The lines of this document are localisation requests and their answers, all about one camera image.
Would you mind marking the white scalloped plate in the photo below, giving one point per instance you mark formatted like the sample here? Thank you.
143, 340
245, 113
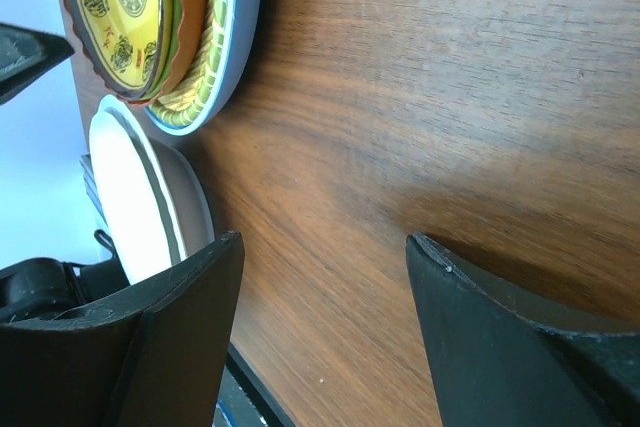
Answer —
152, 200

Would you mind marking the yellow patterned plate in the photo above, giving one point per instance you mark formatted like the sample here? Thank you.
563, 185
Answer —
127, 41

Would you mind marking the red fluted plate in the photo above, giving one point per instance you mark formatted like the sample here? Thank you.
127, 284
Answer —
188, 38

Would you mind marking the blue rimmed yellow plate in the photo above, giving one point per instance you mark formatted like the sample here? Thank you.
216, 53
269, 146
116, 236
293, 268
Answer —
225, 45

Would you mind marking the lime green plate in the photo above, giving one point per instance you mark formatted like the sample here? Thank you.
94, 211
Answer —
171, 51

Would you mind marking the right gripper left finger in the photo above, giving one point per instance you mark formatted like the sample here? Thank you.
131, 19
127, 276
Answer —
150, 354

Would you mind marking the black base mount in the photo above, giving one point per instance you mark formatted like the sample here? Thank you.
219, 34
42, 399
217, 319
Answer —
244, 400

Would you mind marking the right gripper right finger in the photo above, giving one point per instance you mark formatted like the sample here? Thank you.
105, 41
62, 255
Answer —
500, 355

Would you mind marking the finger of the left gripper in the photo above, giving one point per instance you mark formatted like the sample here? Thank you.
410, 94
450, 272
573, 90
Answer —
26, 55

